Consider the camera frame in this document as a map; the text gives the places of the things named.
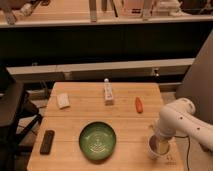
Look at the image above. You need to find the black remote control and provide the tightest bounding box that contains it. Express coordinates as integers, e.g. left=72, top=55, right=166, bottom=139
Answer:
left=40, top=130, right=55, bottom=155

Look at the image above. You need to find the green ceramic bowl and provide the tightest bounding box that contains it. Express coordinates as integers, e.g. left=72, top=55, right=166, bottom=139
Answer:
left=79, top=122, right=117, bottom=161

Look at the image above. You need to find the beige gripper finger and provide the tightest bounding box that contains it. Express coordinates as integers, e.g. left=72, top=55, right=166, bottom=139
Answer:
left=157, top=140, right=169, bottom=155

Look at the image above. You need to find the orange carrot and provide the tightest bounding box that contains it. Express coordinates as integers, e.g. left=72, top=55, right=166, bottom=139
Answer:
left=135, top=97, right=143, bottom=113

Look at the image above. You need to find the grey metal rail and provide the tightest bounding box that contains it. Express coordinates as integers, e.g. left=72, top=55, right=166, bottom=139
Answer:
left=8, top=58, right=194, bottom=83

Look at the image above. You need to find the black side table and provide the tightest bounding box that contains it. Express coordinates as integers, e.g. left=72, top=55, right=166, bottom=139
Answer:
left=0, top=63, right=42, bottom=171

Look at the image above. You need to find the white bottle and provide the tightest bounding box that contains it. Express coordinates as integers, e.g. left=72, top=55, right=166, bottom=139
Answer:
left=104, top=78, right=114, bottom=105

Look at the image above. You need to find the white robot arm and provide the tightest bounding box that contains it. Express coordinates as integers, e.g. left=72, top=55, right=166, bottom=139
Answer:
left=154, top=98, right=213, bottom=151

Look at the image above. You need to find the white sponge block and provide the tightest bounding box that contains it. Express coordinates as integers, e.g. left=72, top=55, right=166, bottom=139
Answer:
left=57, top=93, right=70, bottom=109

